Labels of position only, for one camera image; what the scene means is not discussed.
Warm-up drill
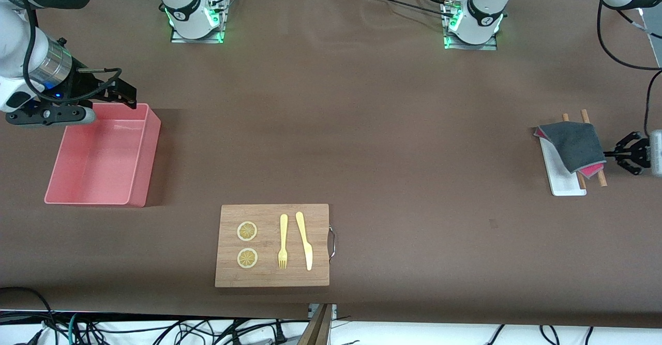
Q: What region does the grey and pink cloth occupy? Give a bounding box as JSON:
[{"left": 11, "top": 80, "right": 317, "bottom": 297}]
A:
[{"left": 534, "top": 122, "right": 607, "bottom": 178}]

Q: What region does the pink plastic bin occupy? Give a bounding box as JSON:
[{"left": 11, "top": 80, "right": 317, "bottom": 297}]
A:
[{"left": 44, "top": 103, "right": 161, "bottom": 207}]

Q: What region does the white rectangular tray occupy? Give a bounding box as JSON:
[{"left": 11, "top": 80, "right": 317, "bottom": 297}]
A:
[{"left": 539, "top": 137, "right": 587, "bottom": 197}]

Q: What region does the yellow plastic fork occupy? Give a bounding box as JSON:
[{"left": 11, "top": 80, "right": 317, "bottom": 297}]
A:
[{"left": 278, "top": 214, "right": 289, "bottom": 269}]

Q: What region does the wooden cutting board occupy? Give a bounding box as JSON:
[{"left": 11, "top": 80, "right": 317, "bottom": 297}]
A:
[{"left": 215, "top": 204, "right": 337, "bottom": 288}]

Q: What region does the yellow plastic knife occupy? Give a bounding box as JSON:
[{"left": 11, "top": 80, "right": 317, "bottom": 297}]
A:
[{"left": 295, "top": 212, "right": 313, "bottom": 271}]

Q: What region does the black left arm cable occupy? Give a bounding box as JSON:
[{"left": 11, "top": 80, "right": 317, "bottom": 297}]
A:
[{"left": 596, "top": 0, "right": 662, "bottom": 134}]

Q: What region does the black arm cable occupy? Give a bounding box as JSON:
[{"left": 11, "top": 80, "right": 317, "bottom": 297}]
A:
[
  {"left": 18, "top": 0, "right": 124, "bottom": 101},
  {"left": 596, "top": 0, "right": 662, "bottom": 134}
]

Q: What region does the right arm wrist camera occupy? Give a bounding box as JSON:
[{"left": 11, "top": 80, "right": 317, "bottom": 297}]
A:
[{"left": 6, "top": 104, "right": 97, "bottom": 127}]

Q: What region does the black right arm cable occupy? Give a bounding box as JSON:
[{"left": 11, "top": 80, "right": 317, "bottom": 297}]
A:
[{"left": 18, "top": 0, "right": 124, "bottom": 101}]

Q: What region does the teal cable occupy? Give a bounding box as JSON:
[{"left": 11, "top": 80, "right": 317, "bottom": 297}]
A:
[{"left": 67, "top": 312, "right": 82, "bottom": 345}]

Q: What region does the wooden post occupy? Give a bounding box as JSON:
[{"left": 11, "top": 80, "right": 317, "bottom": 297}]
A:
[{"left": 298, "top": 304, "right": 333, "bottom": 345}]

